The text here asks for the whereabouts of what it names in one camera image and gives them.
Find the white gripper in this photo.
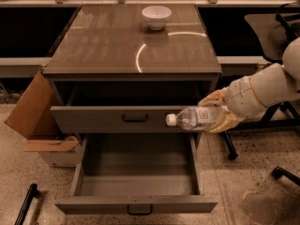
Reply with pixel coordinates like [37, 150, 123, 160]
[197, 75, 268, 134]

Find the clear plastic water bottle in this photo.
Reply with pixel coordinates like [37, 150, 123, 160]
[166, 106, 225, 131]

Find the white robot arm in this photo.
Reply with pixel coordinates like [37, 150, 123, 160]
[199, 38, 300, 133]

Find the grey drawer cabinet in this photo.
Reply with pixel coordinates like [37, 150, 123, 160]
[42, 3, 223, 136]

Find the open lower grey drawer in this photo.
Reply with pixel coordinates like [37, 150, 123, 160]
[55, 133, 218, 216]

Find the upper grey drawer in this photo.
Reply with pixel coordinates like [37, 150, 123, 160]
[51, 106, 185, 133]

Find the black leg right floor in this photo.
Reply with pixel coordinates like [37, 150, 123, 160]
[271, 166, 300, 186]

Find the black chair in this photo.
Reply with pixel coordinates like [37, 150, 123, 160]
[244, 1, 300, 130]

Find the white ceramic bowl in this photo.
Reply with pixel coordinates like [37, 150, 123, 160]
[142, 6, 172, 30]

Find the brown cardboard box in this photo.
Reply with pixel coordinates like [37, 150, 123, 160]
[5, 72, 82, 167]

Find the black bar left floor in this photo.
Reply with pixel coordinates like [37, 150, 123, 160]
[14, 183, 39, 225]

